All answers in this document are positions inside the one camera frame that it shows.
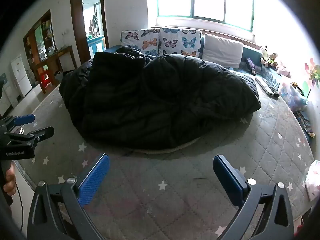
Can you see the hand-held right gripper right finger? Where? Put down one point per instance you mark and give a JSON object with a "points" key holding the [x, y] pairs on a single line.
{"points": [[227, 177]]}

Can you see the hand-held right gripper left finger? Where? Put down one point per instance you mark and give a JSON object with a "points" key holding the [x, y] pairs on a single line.
{"points": [[93, 180]]}

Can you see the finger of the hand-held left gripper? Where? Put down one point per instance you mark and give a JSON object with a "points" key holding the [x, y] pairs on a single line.
{"points": [[42, 133], [25, 119]]}

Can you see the black puffer jacket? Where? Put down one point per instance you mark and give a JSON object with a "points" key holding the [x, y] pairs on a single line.
{"points": [[162, 100]]}

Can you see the hanging clothes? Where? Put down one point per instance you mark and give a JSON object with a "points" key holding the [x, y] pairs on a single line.
{"points": [[94, 25]]}

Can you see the person's left hand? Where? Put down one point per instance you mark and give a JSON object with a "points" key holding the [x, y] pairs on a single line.
{"points": [[10, 181]]}

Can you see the white refrigerator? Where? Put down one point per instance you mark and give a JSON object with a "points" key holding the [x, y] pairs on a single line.
{"points": [[21, 77]]}

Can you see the red plastic stool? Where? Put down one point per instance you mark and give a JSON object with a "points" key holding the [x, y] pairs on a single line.
{"points": [[45, 78]]}

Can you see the grey quilted star table cover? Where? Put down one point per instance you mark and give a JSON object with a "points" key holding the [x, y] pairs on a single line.
{"points": [[175, 192]]}

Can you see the wooden display cabinet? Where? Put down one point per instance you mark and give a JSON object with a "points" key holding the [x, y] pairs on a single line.
{"points": [[32, 45]]}

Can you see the wooden desk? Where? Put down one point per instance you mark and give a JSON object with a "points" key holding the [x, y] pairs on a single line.
{"points": [[63, 52]]}

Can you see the crumpled plastic bag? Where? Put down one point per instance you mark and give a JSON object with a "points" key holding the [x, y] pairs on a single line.
{"points": [[313, 180]]}

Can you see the teal cabinet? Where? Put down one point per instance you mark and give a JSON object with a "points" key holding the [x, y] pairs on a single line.
{"points": [[96, 43]]}

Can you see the small yellow brown trinket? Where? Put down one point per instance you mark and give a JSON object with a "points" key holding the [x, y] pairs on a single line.
{"points": [[297, 86]]}

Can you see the pink pig plush toy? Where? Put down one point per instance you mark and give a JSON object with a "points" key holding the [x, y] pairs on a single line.
{"points": [[283, 71]]}

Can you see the brown bear plush toy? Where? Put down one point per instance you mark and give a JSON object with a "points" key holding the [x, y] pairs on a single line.
{"points": [[271, 60]]}

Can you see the blue sofa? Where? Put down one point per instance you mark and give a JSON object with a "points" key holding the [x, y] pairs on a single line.
{"points": [[247, 52]]}

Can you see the white pillow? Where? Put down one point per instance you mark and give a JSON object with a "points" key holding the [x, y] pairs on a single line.
{"points": [[222, 50]]}

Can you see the panda plush toy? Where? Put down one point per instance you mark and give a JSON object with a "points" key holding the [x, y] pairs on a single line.
{"points": [[264, 50]]}

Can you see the colourful pinwheel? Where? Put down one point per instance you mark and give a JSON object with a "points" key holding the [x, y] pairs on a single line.
{"points": [[313, 73]]}

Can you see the butterfly print cushion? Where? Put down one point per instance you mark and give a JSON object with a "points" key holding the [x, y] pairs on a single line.
{"points": [[180, 41], [140, 38]]}

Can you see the white wall socket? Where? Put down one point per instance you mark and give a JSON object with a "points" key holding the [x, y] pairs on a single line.
{"points": [[64, 32]]}

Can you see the brown door frame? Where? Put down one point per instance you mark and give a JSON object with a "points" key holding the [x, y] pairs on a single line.
{"points": [[76, 30]]}

